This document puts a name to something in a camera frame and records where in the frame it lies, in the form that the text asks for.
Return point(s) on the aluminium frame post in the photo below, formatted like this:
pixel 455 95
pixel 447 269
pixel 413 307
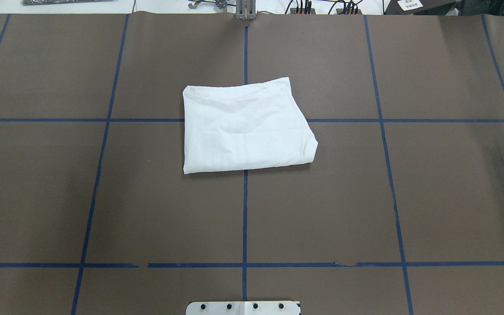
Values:
pixel 245 9

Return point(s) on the white long-sleeve printed shirt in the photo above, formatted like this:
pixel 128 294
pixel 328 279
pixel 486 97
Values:
pixel 253 126

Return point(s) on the white central pillar with base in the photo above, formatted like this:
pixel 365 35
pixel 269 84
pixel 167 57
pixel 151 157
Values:
pixel 244 308

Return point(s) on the orange black connector box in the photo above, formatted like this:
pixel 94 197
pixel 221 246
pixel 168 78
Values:
pixel 298 10

